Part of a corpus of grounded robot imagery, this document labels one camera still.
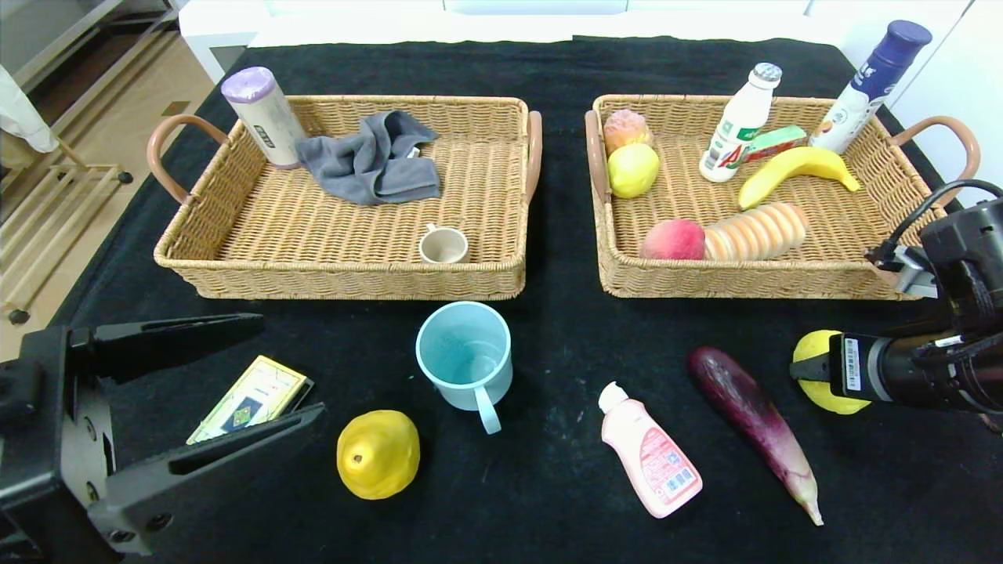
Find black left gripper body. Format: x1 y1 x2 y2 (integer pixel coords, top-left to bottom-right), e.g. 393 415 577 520
0 325 124 564

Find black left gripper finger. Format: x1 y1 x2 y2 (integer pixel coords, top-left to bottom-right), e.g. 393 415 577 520
86 402 327 556
69 312 265 385

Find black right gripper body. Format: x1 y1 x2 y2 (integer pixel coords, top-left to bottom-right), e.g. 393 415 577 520
829 332 925 407

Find large yellow lemon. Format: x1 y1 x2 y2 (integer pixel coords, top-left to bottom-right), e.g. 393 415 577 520
791 329 872 414

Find purple eggplant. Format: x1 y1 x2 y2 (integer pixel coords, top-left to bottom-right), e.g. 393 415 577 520
688 346 825 527

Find yellow green card box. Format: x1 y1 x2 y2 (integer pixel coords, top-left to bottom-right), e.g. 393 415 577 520
186 355 316 446

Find pink plastic bottle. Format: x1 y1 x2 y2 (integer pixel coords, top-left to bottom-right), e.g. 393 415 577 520
598 381 704 519

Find sliced bread loaf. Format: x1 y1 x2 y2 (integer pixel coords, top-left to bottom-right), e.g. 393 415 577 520
703 202 809 262

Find gold metal rack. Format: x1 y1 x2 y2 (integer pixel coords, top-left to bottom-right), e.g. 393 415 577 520
0 0 185 327

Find red peach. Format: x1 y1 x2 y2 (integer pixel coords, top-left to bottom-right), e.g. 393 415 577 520
640 219 707 261

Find yellow banana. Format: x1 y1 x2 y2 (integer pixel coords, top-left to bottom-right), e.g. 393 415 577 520
737 146 861 211

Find green and red small box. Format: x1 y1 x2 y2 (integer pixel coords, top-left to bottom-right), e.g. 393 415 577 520
740 125 808 164

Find yellow pear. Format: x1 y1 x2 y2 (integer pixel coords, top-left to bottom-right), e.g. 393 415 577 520
336 410 422 501

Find white canister with purple lid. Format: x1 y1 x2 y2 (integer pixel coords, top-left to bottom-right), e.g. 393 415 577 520
220 67 307 170

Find white hanging fabric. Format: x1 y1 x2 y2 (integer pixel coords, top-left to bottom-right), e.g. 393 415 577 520
0 64 61 154

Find white milk bottle grey cap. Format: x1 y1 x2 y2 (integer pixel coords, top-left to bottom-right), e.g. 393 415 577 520
698 63 783 183

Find white bottle with blue cap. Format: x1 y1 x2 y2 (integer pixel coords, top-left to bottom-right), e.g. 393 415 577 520
809 20 933 155

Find yellow green apple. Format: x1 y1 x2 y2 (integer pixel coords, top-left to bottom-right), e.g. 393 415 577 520
607 143 661 199

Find grey cloth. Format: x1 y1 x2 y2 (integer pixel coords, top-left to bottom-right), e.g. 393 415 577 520
295 110 443 206

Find black table cloth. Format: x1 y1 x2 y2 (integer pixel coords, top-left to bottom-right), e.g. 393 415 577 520
0 35 1003 564

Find pink orange pastry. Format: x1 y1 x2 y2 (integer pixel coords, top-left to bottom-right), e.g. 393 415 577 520
603 109 654 156

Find small beige cup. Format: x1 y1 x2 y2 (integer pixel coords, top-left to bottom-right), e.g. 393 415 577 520
419 223 470 265

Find light blue plastic mug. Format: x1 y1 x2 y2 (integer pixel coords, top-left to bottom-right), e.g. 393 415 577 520
415 301 514 436

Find white table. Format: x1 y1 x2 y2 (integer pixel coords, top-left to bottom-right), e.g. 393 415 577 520
179 0 863 85

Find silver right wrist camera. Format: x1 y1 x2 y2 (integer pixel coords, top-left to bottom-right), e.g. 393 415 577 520
866 244 941 300

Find wicker basket with brown handles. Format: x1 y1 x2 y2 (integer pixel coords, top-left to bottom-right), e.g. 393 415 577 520
585 94 980 302
147 95 543 302

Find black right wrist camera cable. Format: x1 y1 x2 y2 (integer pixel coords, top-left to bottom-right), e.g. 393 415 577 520
866 179 1003 267

